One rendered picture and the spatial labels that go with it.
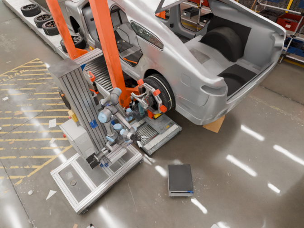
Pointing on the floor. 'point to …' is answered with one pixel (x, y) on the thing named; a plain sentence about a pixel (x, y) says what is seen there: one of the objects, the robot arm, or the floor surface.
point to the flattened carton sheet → (213, 126)
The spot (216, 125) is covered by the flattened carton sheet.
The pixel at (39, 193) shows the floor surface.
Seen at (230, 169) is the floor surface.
